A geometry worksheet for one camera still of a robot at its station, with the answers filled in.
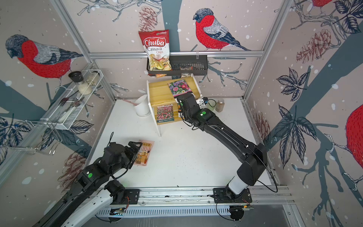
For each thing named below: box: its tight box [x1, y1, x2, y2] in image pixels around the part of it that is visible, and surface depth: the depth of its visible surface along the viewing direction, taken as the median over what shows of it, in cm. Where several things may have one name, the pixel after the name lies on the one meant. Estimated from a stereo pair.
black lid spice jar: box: [68, 70, 93, 96], surface depth 77 cm
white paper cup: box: [133, 94, 151, 117], surface depth 108 cm
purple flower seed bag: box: [167, 79, 193, 97], surface depth 83 cm
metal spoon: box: [60, 96, 86, 117], surface depth 73 cm
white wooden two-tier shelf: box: [146, 73, 203, 138], surface depth 81 cm
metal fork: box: [58, 90, 79, 107], surface depth 72 cm
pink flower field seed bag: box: [156, 104, 175, 123], surface depth 92 cm
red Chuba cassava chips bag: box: [138, 29, 173, 71], surface depth 85 cm
